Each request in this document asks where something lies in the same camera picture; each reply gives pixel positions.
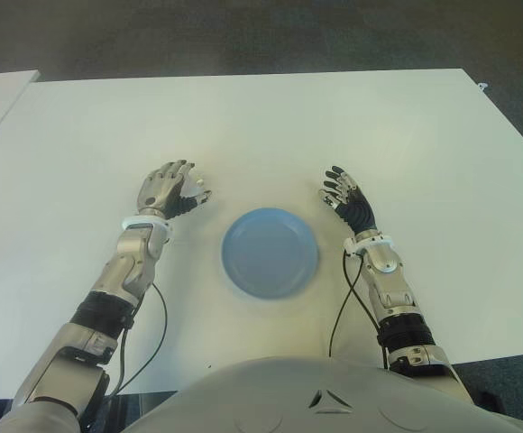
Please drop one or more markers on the robot left arm silver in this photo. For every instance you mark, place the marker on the robot left arm silver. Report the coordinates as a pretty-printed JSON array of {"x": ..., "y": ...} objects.
[{"x": 126, "y": 270}]

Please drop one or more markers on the white charger plug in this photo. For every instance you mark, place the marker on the white charger plug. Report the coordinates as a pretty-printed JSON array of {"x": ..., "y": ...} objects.
[{"x": 194, "y": 185}]

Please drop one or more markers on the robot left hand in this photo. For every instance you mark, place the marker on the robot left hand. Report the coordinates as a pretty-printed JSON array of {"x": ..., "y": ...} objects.
[{"x": 160, "y": 187}]

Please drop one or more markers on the blue plate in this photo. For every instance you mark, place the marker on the blue plate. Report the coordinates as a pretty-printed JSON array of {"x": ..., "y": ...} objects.
[{"x": 270, "y": 252}]

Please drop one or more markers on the grey robot torso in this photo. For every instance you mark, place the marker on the grey robot torso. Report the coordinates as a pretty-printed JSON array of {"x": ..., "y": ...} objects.
[{"x": 288, "y": 397}]

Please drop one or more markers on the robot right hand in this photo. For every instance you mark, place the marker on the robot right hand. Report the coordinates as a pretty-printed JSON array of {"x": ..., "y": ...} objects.
[{"x": 358, "y": 212}]

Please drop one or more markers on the black floor object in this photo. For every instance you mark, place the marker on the black floor object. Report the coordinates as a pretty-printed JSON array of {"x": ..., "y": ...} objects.
[{"x": 491, "y": 401}]

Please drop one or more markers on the robot right arm silver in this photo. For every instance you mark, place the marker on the robot right arm silver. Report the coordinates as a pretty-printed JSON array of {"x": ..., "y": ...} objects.
[{"x": 394, "y": 288}]

